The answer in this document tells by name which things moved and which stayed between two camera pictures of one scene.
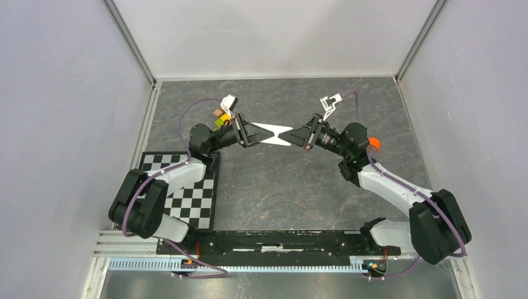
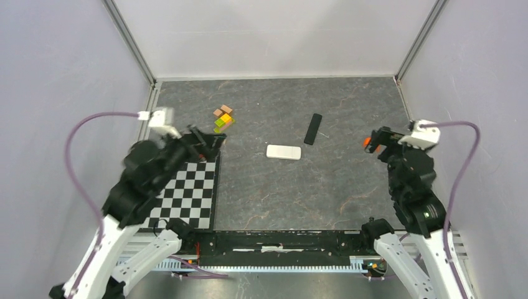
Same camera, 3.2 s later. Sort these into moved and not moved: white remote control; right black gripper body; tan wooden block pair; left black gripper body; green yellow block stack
Moved: white remote control; right black gripper body; left black gripper body
Not moved: tan wooden block pair; green yellow block stack
